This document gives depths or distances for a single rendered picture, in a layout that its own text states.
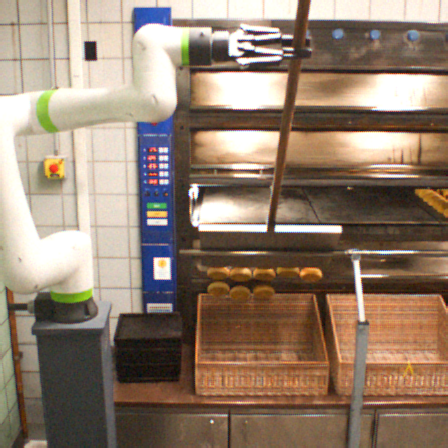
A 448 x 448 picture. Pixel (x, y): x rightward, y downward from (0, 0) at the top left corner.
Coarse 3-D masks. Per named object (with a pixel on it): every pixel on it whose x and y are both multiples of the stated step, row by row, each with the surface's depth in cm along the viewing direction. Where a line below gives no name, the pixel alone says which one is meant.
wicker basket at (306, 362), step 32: (224, 320) 295; (256, 320) 295; (288, 320) 295; (320, 320) 277; (224, 352) 294; (256, 352) 294; (288, 352) 294; (320, 352) 271; (224, 384) 256; (256, 384) 256; (288, 384) 265; (320, 384) 256
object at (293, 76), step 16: (304, 0) 135; (304, 16) 139; (304, 32) 144; (288, 80) 161; (288, 96) 166; (288, 112) 172; (288, 128) 179; (288, 144) 188; (272, 192) 215; (272, 208) 224
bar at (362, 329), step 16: (208, 256) 255; (224, 256) 255; (240, 256) 255; (256, 256) 255; (272, 256) 254; (288, 256) 254; (304, 256) 254; (320, 256) 254; (336, 256) 254; (352, 256) 253; (368, 256) 254; (384, 256) 253; (400, 256) 253; (416, 256) 253; (432, 256) 253; (352, 400) 247; (352, 416) 247; (352, 432) 249
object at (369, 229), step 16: (192, 224) 292; (256, 224) 292; (288, 224) 292; (304, 224) 292; (320, 224) 292; (336, 224) 292; (352, 224) 292; (368, 224) 292; (384, 224) 292; (400, 224) 292; (416, 224) 292; (432, 224) 292
